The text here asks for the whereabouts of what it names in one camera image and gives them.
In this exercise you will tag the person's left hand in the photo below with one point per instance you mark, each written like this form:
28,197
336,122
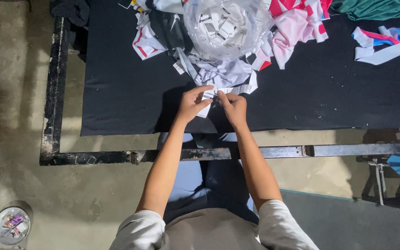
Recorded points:
189,106

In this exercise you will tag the clear plastic bag of labels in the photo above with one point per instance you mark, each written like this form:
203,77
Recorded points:
226,27

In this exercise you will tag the heap of white fabric scraps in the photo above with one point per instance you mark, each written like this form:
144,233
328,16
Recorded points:
217,69

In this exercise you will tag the black and white garment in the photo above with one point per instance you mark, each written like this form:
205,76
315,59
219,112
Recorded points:
170,29

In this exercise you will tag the white blue pink fabric strips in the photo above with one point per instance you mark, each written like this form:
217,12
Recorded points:
384,43

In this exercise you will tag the round plate with small items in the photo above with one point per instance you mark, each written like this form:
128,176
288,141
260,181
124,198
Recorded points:
11,225

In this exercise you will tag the white label strip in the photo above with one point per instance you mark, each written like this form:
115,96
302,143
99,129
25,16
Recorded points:
207,100

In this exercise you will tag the green fabric piece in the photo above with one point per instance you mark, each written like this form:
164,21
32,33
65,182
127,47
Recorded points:
372,8

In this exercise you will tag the black metal table frame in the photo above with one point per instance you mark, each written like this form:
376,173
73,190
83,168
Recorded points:
186,152

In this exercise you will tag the person's blue trousers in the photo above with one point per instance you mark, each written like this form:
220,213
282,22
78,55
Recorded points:
207,180

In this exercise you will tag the person's grey shirt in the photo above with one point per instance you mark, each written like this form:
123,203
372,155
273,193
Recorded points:
210,231

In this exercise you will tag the dark floor mat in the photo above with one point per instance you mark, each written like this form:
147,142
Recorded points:
345,222

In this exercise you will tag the person's right hand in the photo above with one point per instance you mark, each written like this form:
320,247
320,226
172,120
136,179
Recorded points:
235,108

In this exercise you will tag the pink and white fabric piece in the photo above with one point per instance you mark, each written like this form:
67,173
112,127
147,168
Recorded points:
295,27

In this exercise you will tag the black cloth table cover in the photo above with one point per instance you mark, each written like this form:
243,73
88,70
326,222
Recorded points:
325,93

